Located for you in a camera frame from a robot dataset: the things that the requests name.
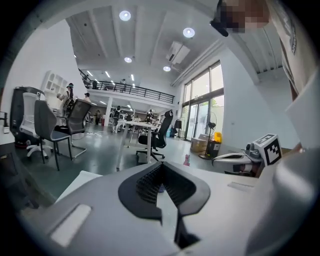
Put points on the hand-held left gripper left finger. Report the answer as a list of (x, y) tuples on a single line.
[(105, 225)]

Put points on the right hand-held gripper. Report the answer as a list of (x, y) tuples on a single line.
[(271, 150)]

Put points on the black balcony railing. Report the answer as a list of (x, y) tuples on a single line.
[(130, 90)]

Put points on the ceiling air conditioner unit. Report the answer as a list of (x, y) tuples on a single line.
[(178, 52)]

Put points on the person's left forearm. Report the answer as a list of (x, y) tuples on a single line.
[(294, 91)]

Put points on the white office chair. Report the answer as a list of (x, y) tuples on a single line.
[(16, 112), (28, 120)]

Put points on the white wall shelf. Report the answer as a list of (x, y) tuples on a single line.
[(53, 85)]

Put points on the person's beige t-shirt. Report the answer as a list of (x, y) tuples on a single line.
[(287, 30)]

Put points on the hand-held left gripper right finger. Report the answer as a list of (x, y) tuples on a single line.
[(220, 205)]

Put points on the white desk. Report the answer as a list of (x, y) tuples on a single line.
[(140, 123)]

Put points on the black mesh chair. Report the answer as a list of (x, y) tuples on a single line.
[(78, 117)]

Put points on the glass door wall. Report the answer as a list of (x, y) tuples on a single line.
[(203, 100)]

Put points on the grey chair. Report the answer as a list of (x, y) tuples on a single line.
[(46, 125)]

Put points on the black high-back office chair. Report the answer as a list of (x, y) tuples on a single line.
[(160, 135)]

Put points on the black bin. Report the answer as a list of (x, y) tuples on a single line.
[(213, 148)]

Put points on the head-worn black camera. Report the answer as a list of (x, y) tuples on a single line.
[(220, 22)]

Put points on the black floor fan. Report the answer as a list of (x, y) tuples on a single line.
[(211, 125)]

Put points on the round ceiling light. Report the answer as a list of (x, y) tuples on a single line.
[(167, 68), (189, 32), (125, 15), (128, 60)]

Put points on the brown cardboard box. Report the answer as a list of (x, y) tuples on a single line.
[(198, 144)]

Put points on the yellow box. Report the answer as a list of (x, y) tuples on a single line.
[(218, 137)]

